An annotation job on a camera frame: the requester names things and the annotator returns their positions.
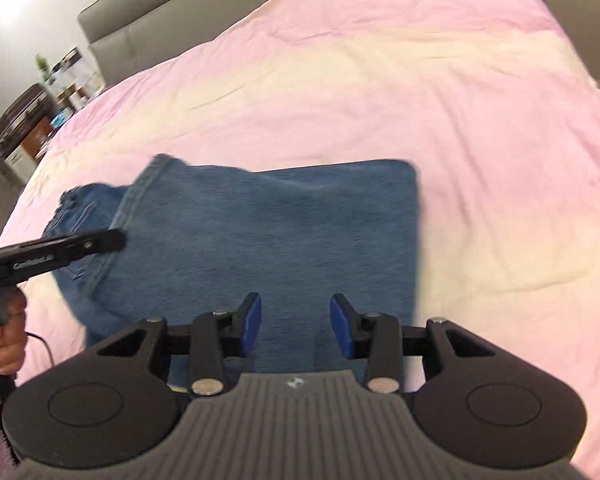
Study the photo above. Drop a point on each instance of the person's left hand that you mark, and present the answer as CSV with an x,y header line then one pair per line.
x,y
10,330

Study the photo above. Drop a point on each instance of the wooden nightstand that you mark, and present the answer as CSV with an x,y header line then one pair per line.
x,y
35,140

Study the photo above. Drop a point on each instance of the dark brown suitcase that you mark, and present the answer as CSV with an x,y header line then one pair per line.
x,y
22,115

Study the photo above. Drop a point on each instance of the grey upholstered headboard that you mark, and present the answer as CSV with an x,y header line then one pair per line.
x,y
130,25

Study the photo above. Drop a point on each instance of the blue denim pants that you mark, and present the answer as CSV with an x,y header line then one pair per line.
x,y
280,235

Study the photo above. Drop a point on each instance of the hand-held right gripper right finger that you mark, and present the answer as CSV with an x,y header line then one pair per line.
x,y
341,322

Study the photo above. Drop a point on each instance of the small green potted plant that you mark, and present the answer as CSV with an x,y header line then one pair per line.
x,y
42,66

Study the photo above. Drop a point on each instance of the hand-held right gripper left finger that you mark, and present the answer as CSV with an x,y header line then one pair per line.
x,y
251,322

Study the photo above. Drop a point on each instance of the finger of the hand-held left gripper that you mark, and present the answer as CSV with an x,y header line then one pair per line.
x,y
97,241

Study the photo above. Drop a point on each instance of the pink floral blanket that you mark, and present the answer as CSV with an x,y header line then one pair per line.
x,y
405,85

